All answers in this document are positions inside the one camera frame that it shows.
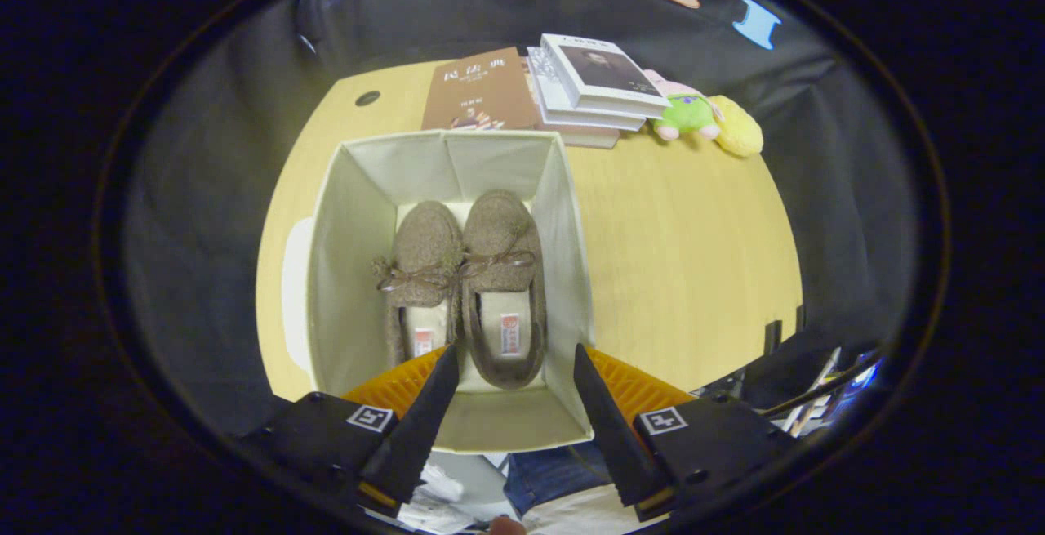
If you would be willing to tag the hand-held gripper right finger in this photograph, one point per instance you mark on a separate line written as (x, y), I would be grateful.
(612, 429)

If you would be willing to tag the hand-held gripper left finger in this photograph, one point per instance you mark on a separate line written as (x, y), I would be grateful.
(420, 437)

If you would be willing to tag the grey fabric storage box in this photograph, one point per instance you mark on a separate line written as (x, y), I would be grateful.
(359, 274)

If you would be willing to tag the brown fuzzy slipper shoe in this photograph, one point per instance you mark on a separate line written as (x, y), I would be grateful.
(424, 241)
(502, 225)

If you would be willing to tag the black table clamp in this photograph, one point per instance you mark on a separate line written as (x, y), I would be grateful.
(772, 337)
(799, 318)

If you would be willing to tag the blue lit screen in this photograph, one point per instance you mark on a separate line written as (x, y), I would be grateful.
(867, 373)

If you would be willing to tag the pale thick book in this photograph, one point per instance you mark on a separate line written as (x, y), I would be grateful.
(588, 140)

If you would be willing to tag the green and pink plush toy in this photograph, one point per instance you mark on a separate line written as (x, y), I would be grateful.
(686, 114)

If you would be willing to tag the yellow fluffy plush toy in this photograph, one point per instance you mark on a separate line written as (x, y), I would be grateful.
(739, 131)

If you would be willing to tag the plain white book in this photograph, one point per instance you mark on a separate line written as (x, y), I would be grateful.
(555, 106)

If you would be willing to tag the black backdrop cloth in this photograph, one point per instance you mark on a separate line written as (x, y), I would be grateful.
(816, 151)

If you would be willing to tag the brown cover book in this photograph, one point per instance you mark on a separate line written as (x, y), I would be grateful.
(482, 86)

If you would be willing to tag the white book with portrait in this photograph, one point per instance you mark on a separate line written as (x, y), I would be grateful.
(604, 69)

